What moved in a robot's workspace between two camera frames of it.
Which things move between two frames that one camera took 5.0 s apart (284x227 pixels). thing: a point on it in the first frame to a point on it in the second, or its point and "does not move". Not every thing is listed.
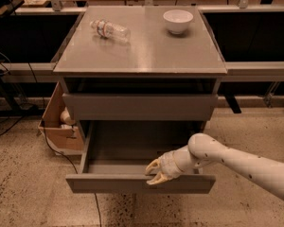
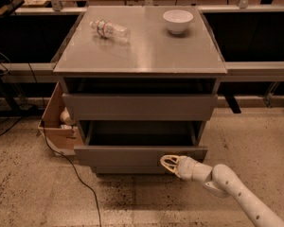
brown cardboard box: x=61 y=140 does not move
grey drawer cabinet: x=140 y=78 does not move
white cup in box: x=65 y=117 does not move
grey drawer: x=129 y=176 to x=139 y=144
